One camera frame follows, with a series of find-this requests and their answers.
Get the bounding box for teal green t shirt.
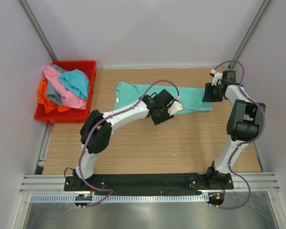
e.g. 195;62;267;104
114;82;213;115

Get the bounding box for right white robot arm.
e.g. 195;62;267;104
203;69;266;189

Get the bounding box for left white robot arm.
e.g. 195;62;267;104
73;89;183;191

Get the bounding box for sky blue t shirt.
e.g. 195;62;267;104
58;69;90;100

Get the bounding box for red plastic bin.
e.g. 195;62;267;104
34;61;96;123

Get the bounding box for pink t shirt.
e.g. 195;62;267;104
43;65;87;110

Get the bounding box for grey t shirt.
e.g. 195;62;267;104
46;64;67;105

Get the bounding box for orange t shirt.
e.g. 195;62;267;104
38;77;71;114

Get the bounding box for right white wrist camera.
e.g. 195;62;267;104
210;69;223;86

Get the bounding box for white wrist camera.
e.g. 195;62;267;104
210;69;223;86
167;95;184;115

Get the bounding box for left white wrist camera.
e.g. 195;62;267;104
167;95;184;115

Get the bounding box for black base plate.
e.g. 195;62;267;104
63;173;234;197

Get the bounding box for slotted cable duct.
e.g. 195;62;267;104
31;193;209;204

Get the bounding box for right corner aluminium post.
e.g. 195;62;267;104
233;0;273;61

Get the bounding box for corner aluminium post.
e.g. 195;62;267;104
18;0;58;62
233;0;273;61

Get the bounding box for aluminium frame rail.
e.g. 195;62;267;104
19;174;67;194

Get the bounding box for left corner aluminium post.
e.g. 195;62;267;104
18;0;58;62

